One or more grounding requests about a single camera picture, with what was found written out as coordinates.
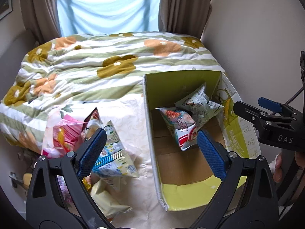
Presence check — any light blue window cloth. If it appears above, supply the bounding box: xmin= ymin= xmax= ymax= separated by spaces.
xmin=56 ymin=0 xmax=160 ymax=36

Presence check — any floral tablecloth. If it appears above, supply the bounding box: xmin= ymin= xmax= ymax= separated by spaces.
xmin=43 ymin=94 xmax=214 ymax=228

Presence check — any right brown curtain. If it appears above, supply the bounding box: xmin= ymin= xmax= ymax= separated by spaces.
xmin=158 ymin=0 xmax=212 ymax=38

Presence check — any blue white snack bag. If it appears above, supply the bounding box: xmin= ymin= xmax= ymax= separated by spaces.
xmin=92 ymin=121 xmax=139 ymax=178

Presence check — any grey green snack bag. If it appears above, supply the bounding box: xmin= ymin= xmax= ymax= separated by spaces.
xmin=175 ymin=83 xmax=224 ymax=129

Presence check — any pink white snack bag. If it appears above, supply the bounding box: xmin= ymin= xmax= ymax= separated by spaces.
xmin=41 ymin=114 xmax=84 ymax=159

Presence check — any person right hand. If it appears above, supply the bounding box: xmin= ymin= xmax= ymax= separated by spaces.
xmin=272 ymin=151 xmax=305 ymax=184

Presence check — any framed town picture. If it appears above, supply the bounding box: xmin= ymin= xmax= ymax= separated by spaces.
xmin=0 ymin=0 xmax=13 ymax=20

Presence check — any floral striped quilt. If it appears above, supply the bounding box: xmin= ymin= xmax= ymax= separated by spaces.
xmin=1 ymin=31 xmax=222 ymax=153

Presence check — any left brown curtain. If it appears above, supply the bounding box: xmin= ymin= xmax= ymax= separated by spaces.
xmin=20 ymin=0 xmax=60 ymax=44

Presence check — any green cardboard box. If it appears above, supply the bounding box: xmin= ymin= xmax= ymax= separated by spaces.
xmin=143 ymin=70 xmax=261 ymax=211

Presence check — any yellow snack bag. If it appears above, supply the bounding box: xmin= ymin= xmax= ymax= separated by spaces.
xmin=82 ymin=176 xmax=132 ymax=221

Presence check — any shrimp chips snack bag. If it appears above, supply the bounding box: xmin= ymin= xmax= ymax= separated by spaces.
xmin=156 ymin=108 xmax=197 ymax=151

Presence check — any brown chocolate snack bag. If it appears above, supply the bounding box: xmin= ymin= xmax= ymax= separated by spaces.
xmin=81 ymin=107 xmax=103 ymax=141

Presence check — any brown curtain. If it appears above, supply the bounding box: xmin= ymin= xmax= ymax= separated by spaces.
xmin=158 ymin=0 xmax=212 ymax=38
xmin=20 ymin=0 xmax=60 ymax=44

